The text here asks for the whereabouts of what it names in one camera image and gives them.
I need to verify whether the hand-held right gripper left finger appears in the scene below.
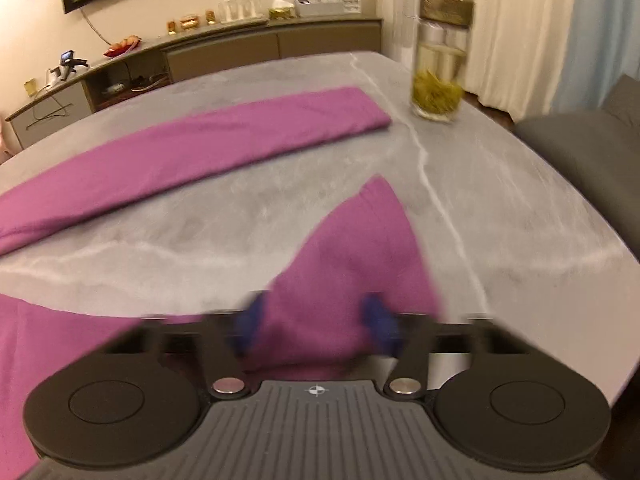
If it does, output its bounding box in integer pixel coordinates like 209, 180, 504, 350
102, 292, 266, 401

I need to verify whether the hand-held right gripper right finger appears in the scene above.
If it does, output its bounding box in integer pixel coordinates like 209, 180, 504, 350
361, 292, 531, 401

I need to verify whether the purple garment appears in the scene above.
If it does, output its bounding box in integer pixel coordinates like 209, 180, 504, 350
0, 86, 442, 480

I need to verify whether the tall glass of green tea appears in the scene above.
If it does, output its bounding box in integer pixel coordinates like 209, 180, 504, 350
409, 12, 468, 123

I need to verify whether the dark clutter in sideboard shelf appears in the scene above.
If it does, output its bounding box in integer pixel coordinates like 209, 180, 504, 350
102, 72, 169, 94

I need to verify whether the grey upholstered chair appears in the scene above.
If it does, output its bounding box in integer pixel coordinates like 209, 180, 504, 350
510, 74, 640, 262

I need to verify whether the long low sideboard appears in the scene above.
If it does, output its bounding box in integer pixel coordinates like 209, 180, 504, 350
5, 16, 384, 151

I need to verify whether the red fruit plate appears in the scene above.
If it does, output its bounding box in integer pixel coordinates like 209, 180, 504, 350
103, 35, 141, 58

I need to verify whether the clear glass cup set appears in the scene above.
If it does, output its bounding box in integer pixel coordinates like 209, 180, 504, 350
217, 0, 267, 24

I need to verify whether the white storage box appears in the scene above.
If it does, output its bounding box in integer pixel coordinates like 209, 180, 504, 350
293, 0, 362, 17

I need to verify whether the brown wooden box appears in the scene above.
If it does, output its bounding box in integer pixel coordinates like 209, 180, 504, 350
419, 0, 474, 27

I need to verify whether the white curtain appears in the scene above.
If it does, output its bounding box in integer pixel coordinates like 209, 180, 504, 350
471, 0, 640, 117

